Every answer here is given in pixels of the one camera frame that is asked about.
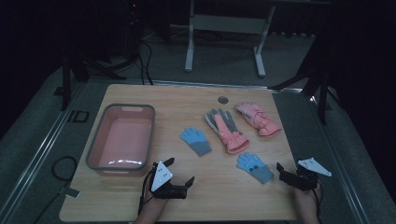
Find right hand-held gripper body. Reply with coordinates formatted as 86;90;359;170
279;157;332;191

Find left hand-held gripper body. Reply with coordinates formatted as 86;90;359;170
145;161;189;200

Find person's right hand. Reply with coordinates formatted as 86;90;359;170
292;183;322;208

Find person's left hand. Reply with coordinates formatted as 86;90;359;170
141;186;170;209

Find blue grey knit glove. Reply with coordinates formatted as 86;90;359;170
179;126;213;157
235;151;276;185

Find pink basin with grey rim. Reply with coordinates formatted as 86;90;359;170
85;103;157;178

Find pink ski glove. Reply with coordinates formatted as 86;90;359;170
234;102;283;137
204;107;250;156

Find black tripod stand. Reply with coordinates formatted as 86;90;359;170
268;29;345;126

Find grey tape piece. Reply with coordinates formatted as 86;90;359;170
64;186;81;199

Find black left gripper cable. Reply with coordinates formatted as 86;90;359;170
137;167;157;217

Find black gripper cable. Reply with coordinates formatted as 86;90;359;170
137;167;157;217
312;181;324;220

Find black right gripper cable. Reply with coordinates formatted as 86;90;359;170
312;181;324;220

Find metal floor rail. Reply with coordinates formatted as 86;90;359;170
0;81;89;220
88;77;304;93
309;94;373;224

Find black hanging cables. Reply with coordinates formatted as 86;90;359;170
136;29;155;86

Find black floor cable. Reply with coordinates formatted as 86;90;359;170
33;155;78;224

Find white desk frame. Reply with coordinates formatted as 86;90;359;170
183;0;277;78

